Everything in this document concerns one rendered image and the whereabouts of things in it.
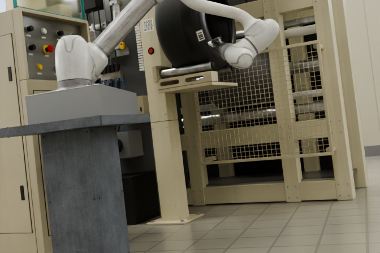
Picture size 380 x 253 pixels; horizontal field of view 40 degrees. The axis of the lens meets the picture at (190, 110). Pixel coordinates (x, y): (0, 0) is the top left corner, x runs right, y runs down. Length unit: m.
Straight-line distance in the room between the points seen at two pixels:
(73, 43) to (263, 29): 0.87
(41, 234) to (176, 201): 0.86
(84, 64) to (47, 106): 0.25
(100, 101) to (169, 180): 1.13
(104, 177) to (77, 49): 0.58
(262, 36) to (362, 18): 4.00
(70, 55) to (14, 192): 0.84
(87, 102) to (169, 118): 1.04
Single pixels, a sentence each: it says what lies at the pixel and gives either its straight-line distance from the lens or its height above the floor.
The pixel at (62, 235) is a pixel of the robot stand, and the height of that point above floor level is 0.16.
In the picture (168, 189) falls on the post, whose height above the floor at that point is 0.20.
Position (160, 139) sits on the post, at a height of 0.51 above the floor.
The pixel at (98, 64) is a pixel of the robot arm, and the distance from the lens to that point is 2.58.
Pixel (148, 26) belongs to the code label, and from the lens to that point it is 3.25.
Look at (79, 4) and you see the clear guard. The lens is 3.23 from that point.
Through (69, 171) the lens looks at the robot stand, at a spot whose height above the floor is 0.43.
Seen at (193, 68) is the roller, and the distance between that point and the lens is 2.99.
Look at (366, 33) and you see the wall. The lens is 6.35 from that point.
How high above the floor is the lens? 0.56
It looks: 2 degrees up
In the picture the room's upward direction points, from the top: 7 degrees counter-clockwise
